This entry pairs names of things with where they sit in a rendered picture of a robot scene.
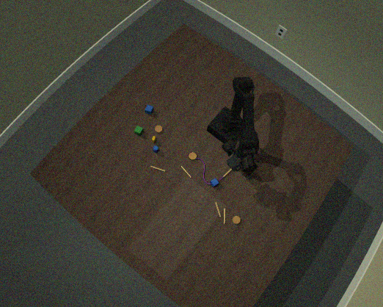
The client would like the green cube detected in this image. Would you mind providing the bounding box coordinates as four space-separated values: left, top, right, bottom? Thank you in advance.
134 126 144 136

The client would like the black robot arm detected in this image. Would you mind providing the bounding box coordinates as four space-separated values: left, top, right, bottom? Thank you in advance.
220 77 259 173

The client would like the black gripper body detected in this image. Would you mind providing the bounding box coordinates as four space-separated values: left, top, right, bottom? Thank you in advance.
222 139 258 176

